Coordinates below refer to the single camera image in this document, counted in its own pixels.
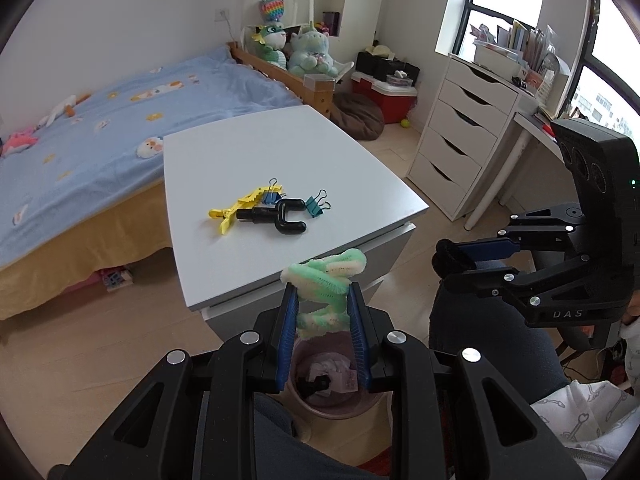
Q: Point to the teal binder clip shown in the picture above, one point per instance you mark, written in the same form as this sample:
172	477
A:
315	206

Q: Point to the brown floor cushion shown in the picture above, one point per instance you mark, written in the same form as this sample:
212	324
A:
357	117

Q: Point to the white sock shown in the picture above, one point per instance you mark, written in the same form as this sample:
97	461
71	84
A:
327	364

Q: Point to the bed with blue sheet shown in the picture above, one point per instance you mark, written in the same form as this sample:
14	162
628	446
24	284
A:
100	150

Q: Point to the teal unicorn plush toy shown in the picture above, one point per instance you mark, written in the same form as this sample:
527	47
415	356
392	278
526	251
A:
311	52

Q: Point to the person's white patterned top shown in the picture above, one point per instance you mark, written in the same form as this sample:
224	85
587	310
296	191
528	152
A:
590	410

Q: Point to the beige hat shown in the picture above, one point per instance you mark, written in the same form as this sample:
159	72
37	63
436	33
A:
379	51

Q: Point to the beige bed skirt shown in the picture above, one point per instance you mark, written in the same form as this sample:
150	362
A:
75	270

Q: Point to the black sock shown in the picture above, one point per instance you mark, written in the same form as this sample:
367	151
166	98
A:
315	386
452	260

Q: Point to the pink card packet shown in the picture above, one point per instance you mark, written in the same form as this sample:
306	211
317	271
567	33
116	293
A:
346	381

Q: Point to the white wall outlet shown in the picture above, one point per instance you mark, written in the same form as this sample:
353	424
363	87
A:
222	14

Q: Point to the clear plastic box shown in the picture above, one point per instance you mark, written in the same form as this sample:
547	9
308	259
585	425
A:
318	81

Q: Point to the blue binder clip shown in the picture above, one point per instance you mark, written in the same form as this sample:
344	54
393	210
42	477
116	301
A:
271	195

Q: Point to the black bag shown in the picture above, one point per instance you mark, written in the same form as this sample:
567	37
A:
380	66

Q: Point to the white wall shelf unit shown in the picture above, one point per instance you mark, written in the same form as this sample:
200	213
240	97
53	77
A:
360	0

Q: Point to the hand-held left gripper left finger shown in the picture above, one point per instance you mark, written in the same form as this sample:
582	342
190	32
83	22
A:
289	340

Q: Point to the wooden bed frame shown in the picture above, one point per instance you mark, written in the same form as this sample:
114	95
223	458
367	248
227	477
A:
305	91

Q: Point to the person's left leg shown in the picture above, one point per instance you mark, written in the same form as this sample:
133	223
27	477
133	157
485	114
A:
320	457

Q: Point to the white drawer chest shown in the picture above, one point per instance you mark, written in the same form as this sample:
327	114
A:
460	125

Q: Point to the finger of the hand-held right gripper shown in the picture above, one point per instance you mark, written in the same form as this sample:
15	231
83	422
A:
480	280
492	249

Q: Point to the white goose plush toy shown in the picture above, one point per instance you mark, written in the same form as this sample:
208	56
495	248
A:
57	112

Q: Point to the green dragon plush toy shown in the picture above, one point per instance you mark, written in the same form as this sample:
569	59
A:
270	45

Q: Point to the white table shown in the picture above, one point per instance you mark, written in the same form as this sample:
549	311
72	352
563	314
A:
280	160

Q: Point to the yellow plastic hair clip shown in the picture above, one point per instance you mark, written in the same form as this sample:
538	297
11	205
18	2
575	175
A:
229	222
245	202

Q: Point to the row of books and files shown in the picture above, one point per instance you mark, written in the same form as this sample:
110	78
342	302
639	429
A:
530	42

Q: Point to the mauve plastic waste bin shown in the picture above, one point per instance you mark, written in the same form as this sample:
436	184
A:
300	360

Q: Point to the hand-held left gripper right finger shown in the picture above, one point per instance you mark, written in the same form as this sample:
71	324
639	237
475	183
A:
360	340

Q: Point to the green fuzzy hair curler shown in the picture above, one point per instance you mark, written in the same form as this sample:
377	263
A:
325	280

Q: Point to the person's right leg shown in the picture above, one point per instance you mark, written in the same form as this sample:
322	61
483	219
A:
490	340

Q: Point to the person's leg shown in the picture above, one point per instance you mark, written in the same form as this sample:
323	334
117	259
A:
320	457
490	340

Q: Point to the red cooler box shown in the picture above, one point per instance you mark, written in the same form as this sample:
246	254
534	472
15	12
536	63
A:
385	102

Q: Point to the white arched stand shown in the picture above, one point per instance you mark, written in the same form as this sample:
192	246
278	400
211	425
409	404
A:
296	10

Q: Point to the pink plush toy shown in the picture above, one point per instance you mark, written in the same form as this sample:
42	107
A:
17	142

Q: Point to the person's right forearm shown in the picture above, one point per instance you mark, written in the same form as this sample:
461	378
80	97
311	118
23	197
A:
631	332

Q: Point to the black forked massager head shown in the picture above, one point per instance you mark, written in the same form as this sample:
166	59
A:
280	215

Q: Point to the white desk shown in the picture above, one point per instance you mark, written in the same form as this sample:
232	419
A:
525	130

